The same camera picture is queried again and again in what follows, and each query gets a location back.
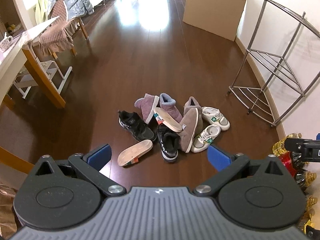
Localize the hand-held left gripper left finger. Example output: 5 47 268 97
29 144 127 197

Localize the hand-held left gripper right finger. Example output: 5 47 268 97
192 145 292 197

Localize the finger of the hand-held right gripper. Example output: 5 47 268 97
284 137 305 153

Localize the white sneaker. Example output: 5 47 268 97
201 107 230 131
191 124 222 153

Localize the striped slide sandal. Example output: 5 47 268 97
153 107 183 133
117 140 153 167

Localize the grey plush boot with tag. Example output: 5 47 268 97
178 107 202 153

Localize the black sneaker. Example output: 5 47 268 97
157 124 180 163
117 110 157 142

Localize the grey plush ankle boot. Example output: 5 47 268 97
184 96 203 117

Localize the purple knit ankle boot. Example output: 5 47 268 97
159 93 184 124
134 93 160 125

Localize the metal corner rack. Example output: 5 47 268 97
228 0 320 128

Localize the yellow oil bottle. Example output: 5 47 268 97
272 133 302 155

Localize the wooden furniture board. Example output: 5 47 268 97
0 147 35 175

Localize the white step stool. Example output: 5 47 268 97
12 60 73 99

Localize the white-topped wooden table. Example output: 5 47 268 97
0 17 67 110

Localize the chair with pink quilted cover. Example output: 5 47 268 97
39 0 88 60

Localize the patterned white mug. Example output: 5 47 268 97
0 32 13 53

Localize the cardboard box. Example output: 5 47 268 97
182 0 248 42

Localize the grey-blue puffer jacket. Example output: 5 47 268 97
47 0 95 20

